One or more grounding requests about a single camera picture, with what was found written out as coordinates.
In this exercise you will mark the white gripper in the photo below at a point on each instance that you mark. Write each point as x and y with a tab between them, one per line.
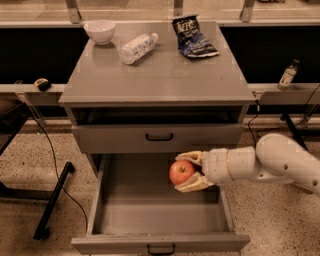
216	165

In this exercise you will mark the red apple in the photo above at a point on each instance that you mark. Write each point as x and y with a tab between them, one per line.
180	171

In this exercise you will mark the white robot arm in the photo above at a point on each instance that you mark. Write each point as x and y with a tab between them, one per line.
275	159

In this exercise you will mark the open middle drawer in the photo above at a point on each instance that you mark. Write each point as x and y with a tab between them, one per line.
135	204

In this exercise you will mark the grey drawer cabinet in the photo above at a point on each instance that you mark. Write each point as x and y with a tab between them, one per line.
161	88

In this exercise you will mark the closed top drawer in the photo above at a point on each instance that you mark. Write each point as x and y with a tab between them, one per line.
98	139

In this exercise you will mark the black stand leg right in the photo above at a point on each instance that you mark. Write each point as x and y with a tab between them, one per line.
296	135

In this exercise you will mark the black stand leg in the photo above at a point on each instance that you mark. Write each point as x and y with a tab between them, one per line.
42	232
296	135

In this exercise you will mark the blue chip bag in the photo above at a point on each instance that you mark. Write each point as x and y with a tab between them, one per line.
191	41

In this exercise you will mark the small bottle on ledge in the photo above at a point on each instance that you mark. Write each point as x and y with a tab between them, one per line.
288	75

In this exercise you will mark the clear plastic water bottle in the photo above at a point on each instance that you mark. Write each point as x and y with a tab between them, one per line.
138	48

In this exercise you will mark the black stand leg left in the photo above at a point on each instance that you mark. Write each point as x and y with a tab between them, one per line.
42	232

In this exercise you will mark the white bowl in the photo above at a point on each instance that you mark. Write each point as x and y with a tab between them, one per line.
100	31

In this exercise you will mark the yellow black tape measure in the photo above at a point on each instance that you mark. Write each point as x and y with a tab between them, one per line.
42	84

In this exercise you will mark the dark chair at left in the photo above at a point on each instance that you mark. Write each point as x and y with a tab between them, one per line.
13	115

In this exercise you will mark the black top drawer handle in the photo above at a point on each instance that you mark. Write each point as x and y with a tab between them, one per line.
154	138

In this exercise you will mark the black drawer handle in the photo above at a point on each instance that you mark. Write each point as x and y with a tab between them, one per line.
154	138
158	250

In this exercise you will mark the black middle drawer handle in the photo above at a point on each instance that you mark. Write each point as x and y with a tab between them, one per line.
158	250

